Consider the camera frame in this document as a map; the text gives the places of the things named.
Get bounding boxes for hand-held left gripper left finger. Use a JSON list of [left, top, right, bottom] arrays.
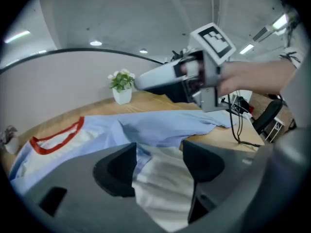
[[23, 142, 172, 233]]

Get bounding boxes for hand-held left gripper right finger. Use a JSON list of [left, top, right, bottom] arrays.
[[182, 139, 276, 225]]

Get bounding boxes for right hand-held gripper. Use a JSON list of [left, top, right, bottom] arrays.
[[134, 22, 237, 113]]

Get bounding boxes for white shirt with blue sleeves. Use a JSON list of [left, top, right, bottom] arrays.
[[8, 109, 238, 233]]

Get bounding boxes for person's right forearm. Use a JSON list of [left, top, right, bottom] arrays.
[[217, 59, 298, 98]]

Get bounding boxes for white-flowered plant in white pot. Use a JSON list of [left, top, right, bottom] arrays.
[[107, 68, 136, 105]]

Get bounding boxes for white metal rack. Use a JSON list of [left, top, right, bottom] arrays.
[[264, 117, 284, 143]]

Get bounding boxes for black office chair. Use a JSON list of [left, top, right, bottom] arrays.
[[251, 95, 289, 135]]

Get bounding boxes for person's white black-patterned clothing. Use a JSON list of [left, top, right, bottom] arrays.
[[278, 46, 308, 69]]

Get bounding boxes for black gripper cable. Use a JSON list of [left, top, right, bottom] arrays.
[[227, 95, 262, 148]]

